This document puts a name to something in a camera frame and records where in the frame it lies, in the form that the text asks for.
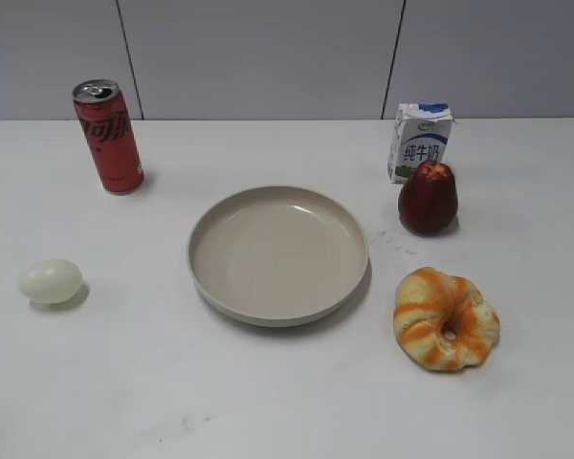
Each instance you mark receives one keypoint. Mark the orange striped ring croissant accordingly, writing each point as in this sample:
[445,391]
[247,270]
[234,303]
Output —
[443,322]

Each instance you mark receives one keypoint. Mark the beige round plate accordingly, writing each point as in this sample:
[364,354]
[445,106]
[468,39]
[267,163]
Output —
[278,256]

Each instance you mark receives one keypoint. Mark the dark red wax apple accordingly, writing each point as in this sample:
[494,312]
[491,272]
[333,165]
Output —
[428,201]

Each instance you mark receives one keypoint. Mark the white blue milk carton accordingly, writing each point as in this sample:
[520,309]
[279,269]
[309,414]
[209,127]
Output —
[421,133]

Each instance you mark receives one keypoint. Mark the red cola can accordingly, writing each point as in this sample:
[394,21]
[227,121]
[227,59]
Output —
[106,126]

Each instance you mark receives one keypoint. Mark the white egg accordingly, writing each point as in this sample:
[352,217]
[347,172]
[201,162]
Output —
[50,281]

